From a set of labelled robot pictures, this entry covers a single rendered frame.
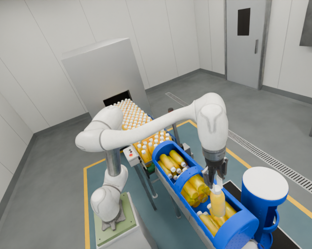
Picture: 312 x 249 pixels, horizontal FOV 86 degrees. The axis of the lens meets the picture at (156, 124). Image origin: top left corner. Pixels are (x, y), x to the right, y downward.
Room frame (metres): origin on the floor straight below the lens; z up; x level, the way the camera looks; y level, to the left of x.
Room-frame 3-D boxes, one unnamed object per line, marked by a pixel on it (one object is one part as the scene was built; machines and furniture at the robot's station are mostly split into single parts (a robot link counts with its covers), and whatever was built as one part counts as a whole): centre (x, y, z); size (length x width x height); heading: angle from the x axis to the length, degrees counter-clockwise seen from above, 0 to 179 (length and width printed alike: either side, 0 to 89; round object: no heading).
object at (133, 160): (1.35, 0.35, 1.05); 0.20 x 0.10 x 0.10; 18
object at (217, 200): (0.46, -0.19, 1.36); 0.07 x 0.07 x 0.19
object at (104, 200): (0.77, 0.51, 1.21); 0.18 x 0.16 x 0.22; 156
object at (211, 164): (0.47, -0.19, 1.65); 0.08 x 0.07 x 0.09; 108
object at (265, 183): (0.68, -0.63, 1.03); 0.28 x 0.28 x 0.01
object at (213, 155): (0.47, -0.19, 1.72); 0.09 x 0.09 x 0.06
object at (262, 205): (0.68, -0.63, 0.59); 0.28 x 0.28 x 0.88
